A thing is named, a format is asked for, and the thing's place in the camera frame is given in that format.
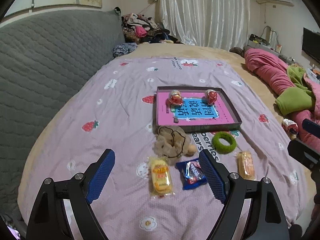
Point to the yellow snack packet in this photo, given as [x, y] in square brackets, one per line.
[161, 177]

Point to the red candy ball left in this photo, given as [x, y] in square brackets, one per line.
[175, 98]

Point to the blue patterned cloth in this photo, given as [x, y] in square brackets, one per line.
[123, 50]

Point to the pink quilt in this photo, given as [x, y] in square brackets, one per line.
[265, 67]

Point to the green fleece blanket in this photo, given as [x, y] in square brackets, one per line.
[292, 102]

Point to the white cardboard box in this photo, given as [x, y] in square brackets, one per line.
[312, 73]

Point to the red capsule toy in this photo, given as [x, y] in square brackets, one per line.
[210, 96]

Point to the black television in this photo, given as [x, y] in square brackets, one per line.
[311, 45]

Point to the pile of clothes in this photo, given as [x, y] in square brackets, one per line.
[145, 28]

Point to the grey dressing table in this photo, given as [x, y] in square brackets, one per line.
[275, 51]

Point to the white satin curtain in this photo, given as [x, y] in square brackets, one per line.
[202, 12]

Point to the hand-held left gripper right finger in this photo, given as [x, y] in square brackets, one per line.
[212, 175]

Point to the pink picture book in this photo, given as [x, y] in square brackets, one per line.
[197, 116]

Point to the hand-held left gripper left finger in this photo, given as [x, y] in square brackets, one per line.
[100, 177]

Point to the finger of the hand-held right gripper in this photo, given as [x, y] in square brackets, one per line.
[306, 152]
[312, 128]

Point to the purple strawberry printed blanket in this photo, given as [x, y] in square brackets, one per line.
[112, 120]

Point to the orange snack packet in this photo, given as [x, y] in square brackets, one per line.
[246, 166]

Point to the red and white knitted item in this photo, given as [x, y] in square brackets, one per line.
[290, 128]

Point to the shallow grey box tray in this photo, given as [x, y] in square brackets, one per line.
[160, 127]

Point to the blue cookie packet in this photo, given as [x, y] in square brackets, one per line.
[191, 176]

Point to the arched table mirror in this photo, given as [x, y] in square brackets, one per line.
[266, 33]

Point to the dark brown cloth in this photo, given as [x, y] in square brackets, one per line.
[237, 51]

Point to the black bag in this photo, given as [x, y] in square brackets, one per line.
[257, 38]

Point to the grey quilted headboard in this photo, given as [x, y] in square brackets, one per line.
[50, 67]

